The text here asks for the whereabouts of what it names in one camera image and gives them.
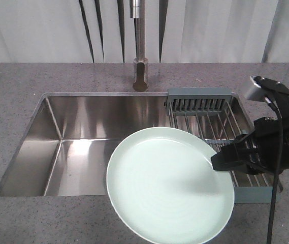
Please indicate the white pleated curtain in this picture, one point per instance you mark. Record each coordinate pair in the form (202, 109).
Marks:
(176, 32)

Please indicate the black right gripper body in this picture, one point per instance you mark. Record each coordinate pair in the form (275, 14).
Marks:
(268, 144)

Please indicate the light green round plate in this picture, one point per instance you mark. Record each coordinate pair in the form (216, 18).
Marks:
(161, 184)

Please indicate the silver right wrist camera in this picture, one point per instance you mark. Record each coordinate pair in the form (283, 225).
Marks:
(261, 89)

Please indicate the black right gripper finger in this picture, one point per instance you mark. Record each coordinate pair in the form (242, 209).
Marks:
(229, 158)

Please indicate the grey dish drying rack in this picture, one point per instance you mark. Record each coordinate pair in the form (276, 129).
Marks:
(216, 116)

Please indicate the stainless steel faucet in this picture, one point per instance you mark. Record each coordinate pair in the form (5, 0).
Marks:
(137, 13)

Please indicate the stainless steel sink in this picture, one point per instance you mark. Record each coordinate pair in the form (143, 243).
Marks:
(71, 137)

